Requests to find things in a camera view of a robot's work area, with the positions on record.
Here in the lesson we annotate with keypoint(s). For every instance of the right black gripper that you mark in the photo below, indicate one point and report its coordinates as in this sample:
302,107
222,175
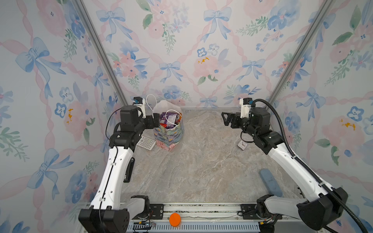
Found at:
236,117

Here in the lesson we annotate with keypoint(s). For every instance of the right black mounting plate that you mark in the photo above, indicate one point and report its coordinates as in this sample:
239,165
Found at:
247,211

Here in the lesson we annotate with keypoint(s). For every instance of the black mounting plate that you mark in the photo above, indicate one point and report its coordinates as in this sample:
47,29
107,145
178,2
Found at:
247,211
156,211

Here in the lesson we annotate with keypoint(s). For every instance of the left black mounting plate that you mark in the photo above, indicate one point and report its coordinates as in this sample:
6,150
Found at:
156,211

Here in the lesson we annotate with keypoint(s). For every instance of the aluminium frame rail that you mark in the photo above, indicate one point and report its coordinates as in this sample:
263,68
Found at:
207,217

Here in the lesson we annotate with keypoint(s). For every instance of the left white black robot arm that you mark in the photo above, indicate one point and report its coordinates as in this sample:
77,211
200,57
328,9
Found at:
105,213

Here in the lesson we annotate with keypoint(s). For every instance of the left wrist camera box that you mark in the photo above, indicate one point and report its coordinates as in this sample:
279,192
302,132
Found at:
131,115

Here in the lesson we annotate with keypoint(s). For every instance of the white calculator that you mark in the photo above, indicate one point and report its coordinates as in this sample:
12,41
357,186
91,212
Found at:
146,143

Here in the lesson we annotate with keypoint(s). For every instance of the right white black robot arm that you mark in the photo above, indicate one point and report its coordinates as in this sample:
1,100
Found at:
321,204

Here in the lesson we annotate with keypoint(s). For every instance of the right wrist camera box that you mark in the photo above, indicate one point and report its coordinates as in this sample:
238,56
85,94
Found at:
253,120

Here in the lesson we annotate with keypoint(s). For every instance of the blue oblong case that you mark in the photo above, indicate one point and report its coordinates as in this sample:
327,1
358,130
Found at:
270,183

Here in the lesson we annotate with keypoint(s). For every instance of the purple snack packet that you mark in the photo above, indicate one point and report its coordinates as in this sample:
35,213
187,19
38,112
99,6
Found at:
171,117

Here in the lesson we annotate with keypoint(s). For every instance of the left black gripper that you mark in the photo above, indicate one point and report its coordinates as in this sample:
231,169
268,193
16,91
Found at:
151,124

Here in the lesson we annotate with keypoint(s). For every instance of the red sauce packet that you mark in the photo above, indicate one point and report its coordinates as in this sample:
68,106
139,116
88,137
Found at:
170,126

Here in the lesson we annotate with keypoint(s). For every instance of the floral paper gift bag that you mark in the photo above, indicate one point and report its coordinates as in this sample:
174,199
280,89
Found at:
166,139

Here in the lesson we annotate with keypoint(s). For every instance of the orange round cap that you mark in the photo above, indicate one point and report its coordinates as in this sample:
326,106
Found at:
175,220

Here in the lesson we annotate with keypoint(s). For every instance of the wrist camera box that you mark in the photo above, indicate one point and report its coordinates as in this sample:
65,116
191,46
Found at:
253,120
131,115

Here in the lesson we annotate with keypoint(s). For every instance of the orange Fox's candy bag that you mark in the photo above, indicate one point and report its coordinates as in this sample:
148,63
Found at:
178,118

